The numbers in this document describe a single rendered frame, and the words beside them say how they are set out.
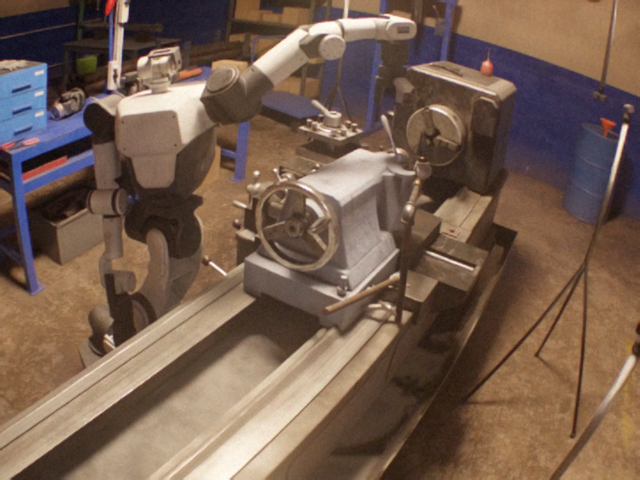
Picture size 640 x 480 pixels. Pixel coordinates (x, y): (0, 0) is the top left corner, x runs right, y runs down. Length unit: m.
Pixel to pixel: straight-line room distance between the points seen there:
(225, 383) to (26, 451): 0.62
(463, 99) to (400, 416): 1.37
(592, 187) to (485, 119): 2.86
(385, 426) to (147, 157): 1.11
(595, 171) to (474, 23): 2.06
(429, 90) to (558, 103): 3.35
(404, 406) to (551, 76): 4.35
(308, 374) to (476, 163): 1.44
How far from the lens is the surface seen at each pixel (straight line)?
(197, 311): 1.46
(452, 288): 1.65
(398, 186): 1.58
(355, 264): 1.43
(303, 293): 1.43
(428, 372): 2.03
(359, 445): 1.71
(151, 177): 1.46
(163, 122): 1.40
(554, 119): 5.67
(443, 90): 2.42
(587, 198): 5.09
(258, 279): 1.49
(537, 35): 5.61
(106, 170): 1.60
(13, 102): 2.84
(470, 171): 2.46
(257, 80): 1.39
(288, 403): 1.21
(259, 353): 1.51
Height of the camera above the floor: 1.71
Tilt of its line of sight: 28 degrees down
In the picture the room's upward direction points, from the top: 7 degrees clockwise
